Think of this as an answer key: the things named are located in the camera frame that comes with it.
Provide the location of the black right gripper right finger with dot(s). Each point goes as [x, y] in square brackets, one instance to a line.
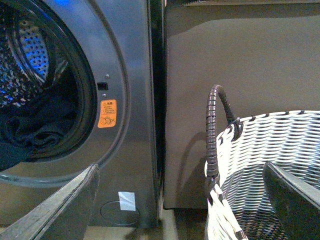
[295, 202]

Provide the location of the white woven laundry basket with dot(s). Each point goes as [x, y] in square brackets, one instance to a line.
[238, 206]

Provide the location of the dark wrapped basket handle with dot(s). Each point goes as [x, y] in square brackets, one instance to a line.
[217, 92]

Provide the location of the orange warning sticker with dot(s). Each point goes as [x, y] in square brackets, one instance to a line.
[108, 114]

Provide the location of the stainless steel washer drum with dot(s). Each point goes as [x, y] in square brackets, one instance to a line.
[30, 62]

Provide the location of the grey front-load washing machine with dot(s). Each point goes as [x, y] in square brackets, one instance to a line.
[111, 48]

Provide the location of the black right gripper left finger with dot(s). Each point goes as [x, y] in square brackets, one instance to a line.
[65, 215]

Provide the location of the dark navy garment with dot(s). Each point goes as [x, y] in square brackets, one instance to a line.
[38, 125]

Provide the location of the white rectangular sticker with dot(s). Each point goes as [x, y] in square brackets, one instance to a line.
[127, 201]

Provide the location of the dark grey cabinet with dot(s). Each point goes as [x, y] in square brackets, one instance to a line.
[265, 56]

